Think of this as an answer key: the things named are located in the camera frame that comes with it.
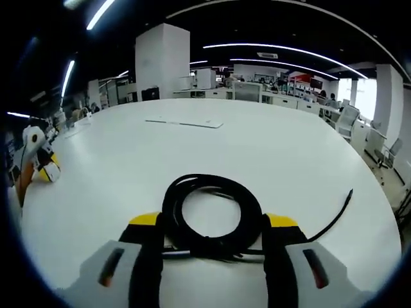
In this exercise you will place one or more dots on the white mesh chair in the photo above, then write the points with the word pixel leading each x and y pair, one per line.
pixel 247 91

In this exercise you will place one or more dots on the ceiling air vent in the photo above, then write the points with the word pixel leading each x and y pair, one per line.
pixel 268 55

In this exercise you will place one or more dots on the white square column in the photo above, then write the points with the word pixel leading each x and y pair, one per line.
pixel 389 96
pixel 162 61

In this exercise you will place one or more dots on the ceiling strip light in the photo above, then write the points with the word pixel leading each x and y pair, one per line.
pixel 99 14
pixel 68 77
pixel 17 114
pixel 282 47
pixel 273 62

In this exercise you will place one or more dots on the black cabinet box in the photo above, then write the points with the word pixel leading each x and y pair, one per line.
pixel 150 94

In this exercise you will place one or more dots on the white cabinet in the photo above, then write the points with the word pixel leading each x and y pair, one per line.
pixel 206 78

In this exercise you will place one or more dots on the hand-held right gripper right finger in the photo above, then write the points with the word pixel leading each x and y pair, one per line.
pixel 308 276

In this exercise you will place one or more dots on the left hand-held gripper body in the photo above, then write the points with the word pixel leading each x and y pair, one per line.
pixel 32 138

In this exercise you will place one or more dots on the white office chair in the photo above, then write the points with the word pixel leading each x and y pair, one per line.
pixel 348 120

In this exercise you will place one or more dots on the small white box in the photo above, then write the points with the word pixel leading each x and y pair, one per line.
pixel 89 116

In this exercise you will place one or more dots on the row of white office desks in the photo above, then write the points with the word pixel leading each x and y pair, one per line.
pixel 289 102

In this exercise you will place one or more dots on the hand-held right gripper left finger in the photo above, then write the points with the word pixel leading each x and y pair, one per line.
pixel 109 276

